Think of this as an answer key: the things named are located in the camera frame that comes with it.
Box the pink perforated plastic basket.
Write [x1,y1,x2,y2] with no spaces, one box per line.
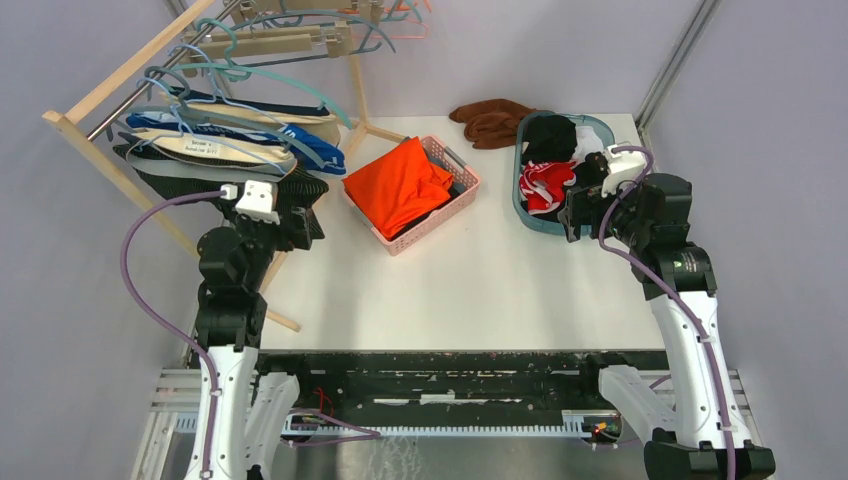
[342,136,481,256]

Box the black garment in basket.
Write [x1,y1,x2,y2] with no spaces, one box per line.
[521,115,577,164]

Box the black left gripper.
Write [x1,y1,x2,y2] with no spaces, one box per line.
[219,197,311,290]

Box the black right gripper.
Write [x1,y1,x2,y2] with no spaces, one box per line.
[558,173,651,249]

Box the light blue wire hanger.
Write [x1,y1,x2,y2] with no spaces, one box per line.
[127,82,297,177]

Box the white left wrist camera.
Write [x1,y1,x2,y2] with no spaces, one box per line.
[235,180,280,225]

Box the teal plastic hanger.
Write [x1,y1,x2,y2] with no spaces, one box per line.
[168,18,354,128]

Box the grey-blue plastic hanger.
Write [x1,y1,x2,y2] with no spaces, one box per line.
[115,64,333,170]

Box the brown cloth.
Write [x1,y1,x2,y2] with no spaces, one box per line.
[448,99,536,150]

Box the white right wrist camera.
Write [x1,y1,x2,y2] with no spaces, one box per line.
[601,144,647,198]

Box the beige navy-trimmed underwear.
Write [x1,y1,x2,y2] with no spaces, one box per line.
[186,91,341,146]

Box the wooden clothes rack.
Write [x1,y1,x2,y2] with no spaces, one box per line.
[42,0,409,334]

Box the teal oval laundry basket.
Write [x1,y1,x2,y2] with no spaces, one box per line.
[512,111,615,236]

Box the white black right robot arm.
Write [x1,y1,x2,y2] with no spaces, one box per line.
[559,173,776,479]

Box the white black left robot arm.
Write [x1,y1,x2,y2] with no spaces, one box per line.
[185,207,324,479]

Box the cream navy labelled underwear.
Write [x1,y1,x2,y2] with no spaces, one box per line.
[120,128,298,176]

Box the orange plastic hanger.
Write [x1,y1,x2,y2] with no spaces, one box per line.
[380,0,432,40]

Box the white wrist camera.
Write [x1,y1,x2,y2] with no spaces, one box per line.
[601,144,647,198]
[235,180,280,225]

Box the white garment in basket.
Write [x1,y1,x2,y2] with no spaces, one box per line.
[571,125,604,163]

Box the black striped underwear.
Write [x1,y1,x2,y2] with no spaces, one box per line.
[112,144,329,213]

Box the blue white-lettered underwear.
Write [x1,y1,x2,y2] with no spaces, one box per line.
[127,111,347,175]

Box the wooden clip hanger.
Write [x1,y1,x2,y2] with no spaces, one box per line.
[196,22,355,59]

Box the orange folded garment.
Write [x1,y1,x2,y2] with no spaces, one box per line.
[342,137,454,239]

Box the red white garment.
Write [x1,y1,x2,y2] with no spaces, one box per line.
[518,161,577,215]

